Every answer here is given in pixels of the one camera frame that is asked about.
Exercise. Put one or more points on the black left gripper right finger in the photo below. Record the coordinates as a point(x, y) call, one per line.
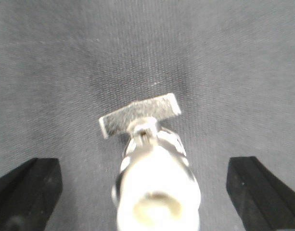
point(262, 201)

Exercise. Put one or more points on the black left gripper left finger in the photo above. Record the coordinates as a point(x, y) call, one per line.
point(29, 194)

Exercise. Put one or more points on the metal valve with white caps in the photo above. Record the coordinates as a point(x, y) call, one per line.
point(156, 189)

